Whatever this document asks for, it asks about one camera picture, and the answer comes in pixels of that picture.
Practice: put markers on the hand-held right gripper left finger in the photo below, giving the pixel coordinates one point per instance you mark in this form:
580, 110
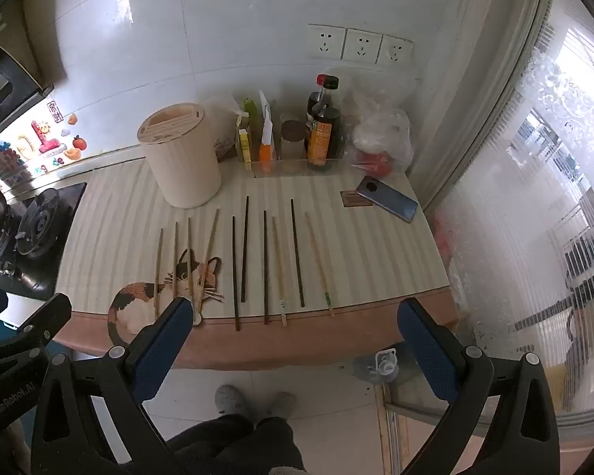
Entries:
163, 346

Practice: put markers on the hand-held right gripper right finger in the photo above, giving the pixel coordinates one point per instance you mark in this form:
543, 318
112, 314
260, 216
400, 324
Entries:
425, 351

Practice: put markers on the light bamboo chopstick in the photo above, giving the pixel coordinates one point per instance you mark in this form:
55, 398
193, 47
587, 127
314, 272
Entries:
212, 237

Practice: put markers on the dark wooden chopstick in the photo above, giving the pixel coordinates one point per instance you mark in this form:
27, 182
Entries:
266, 267
245, 252
297, 252

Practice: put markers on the green-banded light chopstick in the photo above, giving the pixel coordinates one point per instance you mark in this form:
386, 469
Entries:
319, 262

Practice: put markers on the beige round chopstick holder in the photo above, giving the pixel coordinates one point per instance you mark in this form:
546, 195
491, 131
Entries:
183, 163

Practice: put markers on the clear plastic item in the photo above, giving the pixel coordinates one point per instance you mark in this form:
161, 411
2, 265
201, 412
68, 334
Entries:
376, 365

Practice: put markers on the black gas stove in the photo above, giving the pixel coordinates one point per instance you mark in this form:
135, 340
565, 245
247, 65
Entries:
39, 237

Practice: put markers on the grey slipper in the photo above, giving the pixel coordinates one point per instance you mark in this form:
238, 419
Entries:
283, 404
230, 400

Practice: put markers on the striped cat-print tablecloth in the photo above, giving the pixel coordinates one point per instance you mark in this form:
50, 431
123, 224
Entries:
376, 267

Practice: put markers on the person's legs in dark pants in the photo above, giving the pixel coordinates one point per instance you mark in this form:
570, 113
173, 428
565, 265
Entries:
237, 445

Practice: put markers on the blue smartphone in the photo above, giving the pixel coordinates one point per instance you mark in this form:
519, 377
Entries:
387, 199

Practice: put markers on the small brown card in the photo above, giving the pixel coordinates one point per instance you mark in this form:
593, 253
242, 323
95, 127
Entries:
350, 199

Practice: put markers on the frosted glass sliding door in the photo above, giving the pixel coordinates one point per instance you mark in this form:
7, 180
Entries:
524, 208

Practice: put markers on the red item in bag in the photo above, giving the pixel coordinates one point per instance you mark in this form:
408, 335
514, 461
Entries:
374, 163

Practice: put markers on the yellow seasoning box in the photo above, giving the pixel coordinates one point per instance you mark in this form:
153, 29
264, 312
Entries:
244, 143

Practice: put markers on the range hood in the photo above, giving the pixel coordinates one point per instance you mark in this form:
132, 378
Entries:
2, 84

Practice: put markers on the bag with brown contents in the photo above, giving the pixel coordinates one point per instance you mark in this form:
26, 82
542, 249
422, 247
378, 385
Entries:
222, 128

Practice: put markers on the orange and white packet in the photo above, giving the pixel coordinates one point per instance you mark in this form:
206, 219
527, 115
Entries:
267, 138

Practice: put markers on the clear plastic bag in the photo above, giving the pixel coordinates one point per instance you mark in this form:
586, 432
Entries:
381, 118

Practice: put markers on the dark soy sauce bottle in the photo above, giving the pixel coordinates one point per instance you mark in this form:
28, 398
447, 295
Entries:
324, 133

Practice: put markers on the jar with brown lid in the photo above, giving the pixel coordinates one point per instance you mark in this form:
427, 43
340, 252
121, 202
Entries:
293, 141

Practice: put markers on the green packet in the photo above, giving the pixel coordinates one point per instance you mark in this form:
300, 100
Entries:
250, 111

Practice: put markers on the colourful wall stickers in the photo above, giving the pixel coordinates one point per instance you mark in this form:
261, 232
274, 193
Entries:
39, 141

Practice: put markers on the white wall outlet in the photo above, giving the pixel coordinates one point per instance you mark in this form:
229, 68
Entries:
325, 41
362, 45
395, 50

